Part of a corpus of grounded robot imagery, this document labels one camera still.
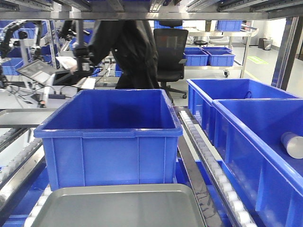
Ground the black office chair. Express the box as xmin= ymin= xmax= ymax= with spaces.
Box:
xmin=153 ymin=20 xmax=188 ymax=102

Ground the blue bin right front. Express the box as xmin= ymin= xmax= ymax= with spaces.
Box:
xmin=213 ymin=98 xmax=303 ymax=227

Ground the person in black clothes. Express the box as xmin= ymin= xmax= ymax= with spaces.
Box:
xmin=88 ymin=20 xmax=159 ymax=89

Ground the blue bin right rear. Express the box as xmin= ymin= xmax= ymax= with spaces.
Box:
xmin=187 ymin=79 xmax=296 ymax=143

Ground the blue bin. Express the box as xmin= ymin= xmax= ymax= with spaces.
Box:
xmin=213 ymin=98 xmax=303 ymax=227
xmin=187 ymin=79 xmax=296 ymax=143
xmin=34 ymin=89 xmax=183 ymax=190

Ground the white roll in bin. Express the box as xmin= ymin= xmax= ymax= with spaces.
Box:
xmin=281 ymin=132 xmax=303 ymax=159

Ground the grey metal tray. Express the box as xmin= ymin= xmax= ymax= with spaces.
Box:
xmin=32 ymin=183 xmax=204 ymax=227

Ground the blue bin front centre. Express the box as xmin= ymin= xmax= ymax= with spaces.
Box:
xmin=34 ymin=89 xmax=183 ymax=190

